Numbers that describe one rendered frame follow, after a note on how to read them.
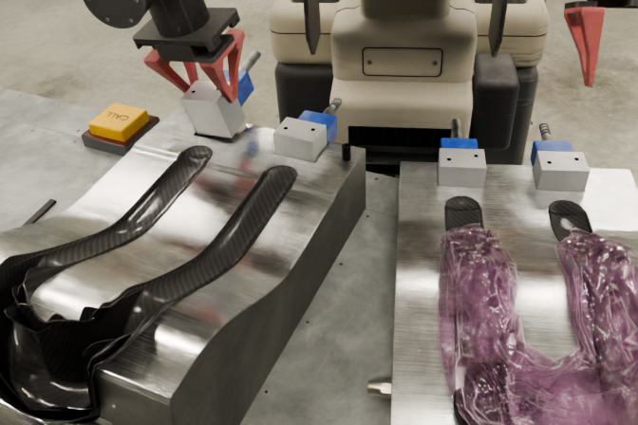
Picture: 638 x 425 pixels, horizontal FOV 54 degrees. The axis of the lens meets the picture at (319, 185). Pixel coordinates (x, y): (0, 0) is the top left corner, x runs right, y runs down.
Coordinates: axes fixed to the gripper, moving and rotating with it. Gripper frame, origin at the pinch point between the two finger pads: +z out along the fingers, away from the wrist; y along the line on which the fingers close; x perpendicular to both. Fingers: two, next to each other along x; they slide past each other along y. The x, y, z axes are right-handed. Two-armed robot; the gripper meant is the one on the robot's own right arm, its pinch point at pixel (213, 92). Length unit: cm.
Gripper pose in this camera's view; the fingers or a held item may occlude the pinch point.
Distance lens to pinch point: 74.6
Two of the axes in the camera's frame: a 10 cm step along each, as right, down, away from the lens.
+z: 2.2, 7.1, 6.7
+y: 9.0, 1.2, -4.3
